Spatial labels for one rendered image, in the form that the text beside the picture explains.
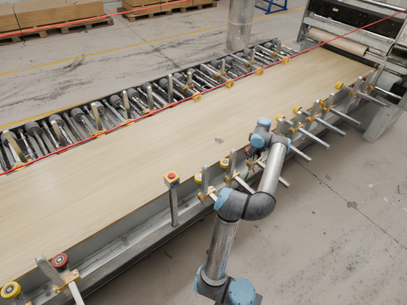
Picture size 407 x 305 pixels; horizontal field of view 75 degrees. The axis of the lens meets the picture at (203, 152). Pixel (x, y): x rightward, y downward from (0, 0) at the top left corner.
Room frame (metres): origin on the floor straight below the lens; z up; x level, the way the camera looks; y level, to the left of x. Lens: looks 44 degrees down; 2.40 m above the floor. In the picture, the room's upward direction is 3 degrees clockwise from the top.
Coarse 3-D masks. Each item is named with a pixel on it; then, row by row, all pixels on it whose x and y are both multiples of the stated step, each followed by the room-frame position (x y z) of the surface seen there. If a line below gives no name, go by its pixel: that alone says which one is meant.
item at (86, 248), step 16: (336, 96) 2.72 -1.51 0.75; (320, 112) 2.56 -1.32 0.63; (288, 128) 2.16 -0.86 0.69; (240, 160) 1.71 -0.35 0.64; (144, 208) 1.07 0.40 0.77; (160, 208) 1.15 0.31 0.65; (128, 224) 0.98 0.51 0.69; (192, 224) 1.38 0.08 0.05; (96, 240) 0.83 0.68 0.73; (112, 240) 0.89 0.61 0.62; (80, 256) 0.75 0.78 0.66; (144, 256) 1.01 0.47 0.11; (32, 272) 0.59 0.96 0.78; (32, 288) 0.55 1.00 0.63
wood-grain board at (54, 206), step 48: (240, 96) 2.38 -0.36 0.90; (288, 96) 2.42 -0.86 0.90; (96, 144) 1.57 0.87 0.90; (144, 144) 1.59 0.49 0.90; (192, 144) 1.62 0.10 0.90; (240, 144) 1.65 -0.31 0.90; (0, 192) 1.05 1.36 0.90; (48, 192) 1.07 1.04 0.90; (96, 192) 1.09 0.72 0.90; (144, 192) 1.11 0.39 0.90; (0, 240) 0.71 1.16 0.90; (48, 240) 0.73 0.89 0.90; (0, 288) 0.46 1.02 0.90
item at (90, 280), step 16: (352, 112) 2.54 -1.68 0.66; (320, 128) 2.14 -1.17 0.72; (304, 144) 1.94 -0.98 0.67; (256, 176) 1.50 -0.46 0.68; (192, 208) 1.13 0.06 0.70; (208, 208) 1.15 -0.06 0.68; (144, 240) 0.86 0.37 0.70; (160, 240) 0.87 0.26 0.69; (128, 256) 0.74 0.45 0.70; (96, 272) 0.63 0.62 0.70; (112, 272) 0.64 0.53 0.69; (80, 288) 0.54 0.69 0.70; (96, 288) 0.56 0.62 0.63; (48, 304) 0.45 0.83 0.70; (64, 304) 0.45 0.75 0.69
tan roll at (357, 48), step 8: (312, 32) 3.83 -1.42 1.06; (320, 32) 3.75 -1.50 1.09; (328, 32) 3.73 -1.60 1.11; (320, 40) 3.73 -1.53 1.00; (328, 40) 3.62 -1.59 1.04; (336, 40) 3.55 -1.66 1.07; (344, 40) 3.50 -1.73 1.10; (344, 48) 3.45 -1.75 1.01; (352, 48) 3.37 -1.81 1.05; (360, 48) 3.31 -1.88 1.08; (376, 56) 3.18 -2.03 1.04
